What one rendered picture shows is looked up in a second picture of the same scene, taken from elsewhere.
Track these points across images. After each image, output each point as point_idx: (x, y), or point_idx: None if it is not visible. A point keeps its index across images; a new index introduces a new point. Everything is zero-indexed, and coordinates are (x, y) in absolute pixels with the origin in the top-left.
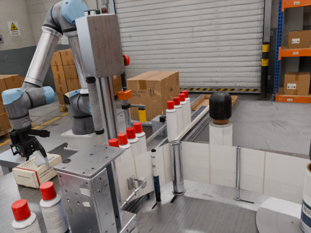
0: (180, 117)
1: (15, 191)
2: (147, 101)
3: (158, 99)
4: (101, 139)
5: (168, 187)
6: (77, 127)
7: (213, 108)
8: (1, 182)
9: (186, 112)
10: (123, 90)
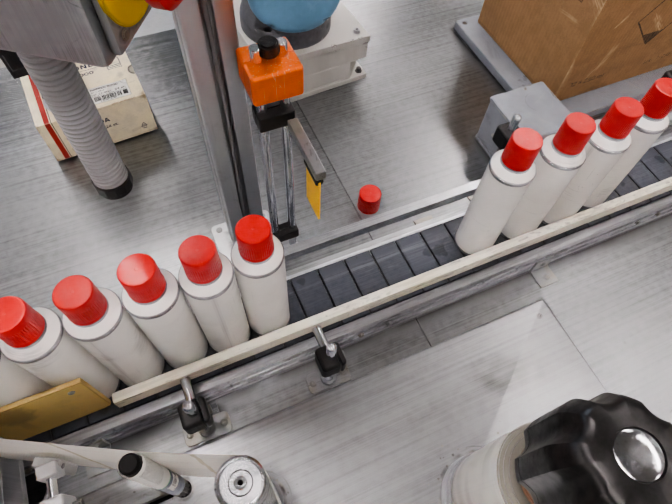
0: (546, 197)
1: (24, 134)
2: (547, 3)
3: (582, 18)
4: (311, 77)
5: (257, 455)
6: (246, 8)
7: (534, 465)
8: None
9: (596, 178)
10: (261, 56)
